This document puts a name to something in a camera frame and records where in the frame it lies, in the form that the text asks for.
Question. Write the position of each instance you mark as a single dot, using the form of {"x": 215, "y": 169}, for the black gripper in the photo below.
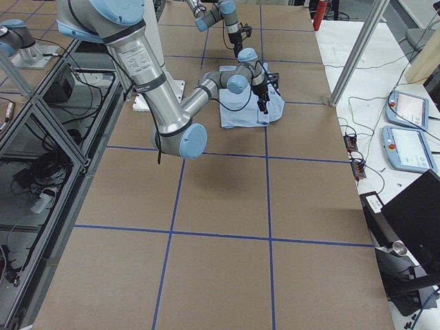
{"x": 260, "y": 90}
{"x": 236, "y": 40}

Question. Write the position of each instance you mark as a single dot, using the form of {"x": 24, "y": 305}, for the light blue t-shirt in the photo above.
{"x": 241, "y": 109}

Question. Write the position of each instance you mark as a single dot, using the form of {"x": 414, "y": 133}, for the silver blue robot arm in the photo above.
{"x": 120, "y": 25}
{"x": 209, "y": 13}

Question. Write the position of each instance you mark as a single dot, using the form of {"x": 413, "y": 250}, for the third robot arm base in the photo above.
{"x": 18, "y": 44}

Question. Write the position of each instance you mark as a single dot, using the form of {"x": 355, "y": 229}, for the red cylinder bottle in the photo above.
{"x": 319, "y": 14}

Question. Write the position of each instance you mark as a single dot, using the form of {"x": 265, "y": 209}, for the black orange connector module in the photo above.
{"x": 350, "y": 142}
{"x": 358, "y": 169}

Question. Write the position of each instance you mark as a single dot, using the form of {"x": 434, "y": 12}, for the far blue teach pendant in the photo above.
{"x": 407, "y": 110}

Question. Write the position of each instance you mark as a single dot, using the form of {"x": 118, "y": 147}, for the blue teach pendant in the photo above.
{"x": 407, "y": 110}
{"x": 407, "y": 149}

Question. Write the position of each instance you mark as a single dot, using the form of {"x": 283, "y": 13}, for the near blue teach pendant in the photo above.
{"x": 407, "y": 149}

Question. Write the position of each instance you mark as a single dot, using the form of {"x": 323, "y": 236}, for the black label box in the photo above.
{"x": 379, "y": 227}

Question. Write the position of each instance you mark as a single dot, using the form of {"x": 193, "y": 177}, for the black power adapter box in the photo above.
{"x": 61, "y": 89}

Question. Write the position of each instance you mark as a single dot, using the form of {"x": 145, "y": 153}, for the black monitor on stand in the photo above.
{"x": 413, "y": 215}

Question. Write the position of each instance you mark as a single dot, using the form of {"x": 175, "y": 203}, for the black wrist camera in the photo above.
{"x": 245, "y": 30}
{"x": 273, "y": 80}

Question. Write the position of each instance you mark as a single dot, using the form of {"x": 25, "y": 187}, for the aluminium frame post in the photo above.
{"x": 363, "y": 38}

